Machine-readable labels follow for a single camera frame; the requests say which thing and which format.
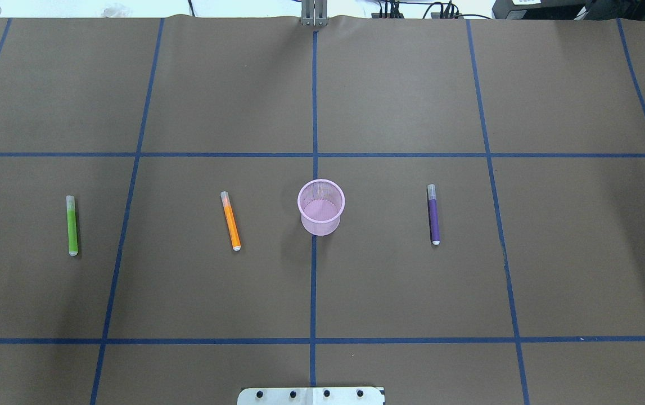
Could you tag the aluminium frame post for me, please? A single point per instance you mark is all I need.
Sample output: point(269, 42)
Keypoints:
point(314, 12)

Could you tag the green marker pen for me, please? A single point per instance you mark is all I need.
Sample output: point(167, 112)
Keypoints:
point(72, 231)

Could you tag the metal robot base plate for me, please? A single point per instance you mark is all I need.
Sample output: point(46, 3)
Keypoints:
point(313, 395)

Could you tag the pink mesh pen holder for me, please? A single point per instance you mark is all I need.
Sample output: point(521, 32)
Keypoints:
point(321, 203)

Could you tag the purple marker pen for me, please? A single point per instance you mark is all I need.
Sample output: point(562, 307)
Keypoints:
point(434, 224)

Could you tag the orange marker pen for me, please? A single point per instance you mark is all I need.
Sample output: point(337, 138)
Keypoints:
point(230, 220)

